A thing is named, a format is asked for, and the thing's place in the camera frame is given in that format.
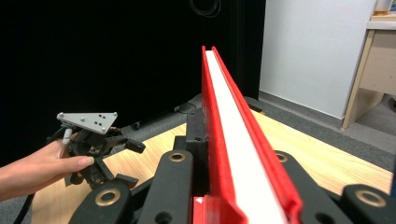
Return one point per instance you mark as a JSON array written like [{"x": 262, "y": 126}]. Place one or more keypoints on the white cabinet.
[{"x": 311, "y": 56}]

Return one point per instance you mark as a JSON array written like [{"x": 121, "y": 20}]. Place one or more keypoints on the beige wooden desk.
[{"x": 376, "y": 68}]

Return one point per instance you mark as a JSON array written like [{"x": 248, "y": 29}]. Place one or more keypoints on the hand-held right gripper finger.
[{"x": 196, "y": 130}]

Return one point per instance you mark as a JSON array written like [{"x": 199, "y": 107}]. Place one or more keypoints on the red picture book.
[{"x": 218, "y": 140}]

